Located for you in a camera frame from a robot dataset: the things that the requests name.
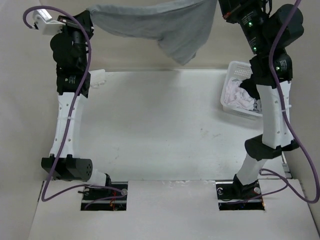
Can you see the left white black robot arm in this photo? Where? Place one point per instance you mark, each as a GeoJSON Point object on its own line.
{"type": "Point", "coordinates": [64, 161]}

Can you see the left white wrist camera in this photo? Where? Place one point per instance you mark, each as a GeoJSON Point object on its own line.
{"type": "Point", "coordinates": [44, 23]}

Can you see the grey tank top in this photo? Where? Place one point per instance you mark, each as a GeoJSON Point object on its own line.
{"type": "Point", "coordinates": [179, 27]}

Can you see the folded white tank top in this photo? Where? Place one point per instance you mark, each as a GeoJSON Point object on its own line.
{"type": "Point", "coordinates": [97, 78]}

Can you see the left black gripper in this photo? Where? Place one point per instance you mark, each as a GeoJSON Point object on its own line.
{"type": "Point", "coordinates": [70, 24]}

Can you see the white garment in basket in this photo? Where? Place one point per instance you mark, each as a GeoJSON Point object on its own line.
{"type": "Point", "coordinates": [236, 96]}

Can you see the light grey garment in basket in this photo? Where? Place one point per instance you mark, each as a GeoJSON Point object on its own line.
{"type": "Point", "coordinates": [257, 106]}

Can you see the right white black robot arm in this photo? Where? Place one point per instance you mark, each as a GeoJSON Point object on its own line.
{"type": "Point", "coordinates": [272, 73]}

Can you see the white plastic laundry basket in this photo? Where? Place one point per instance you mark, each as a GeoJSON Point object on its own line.
{"type": "Point", "coordinates": [242, 71]}

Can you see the black garment in basket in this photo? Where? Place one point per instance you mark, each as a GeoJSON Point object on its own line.
{"type": "Point", "coordinates": [250, 86]}

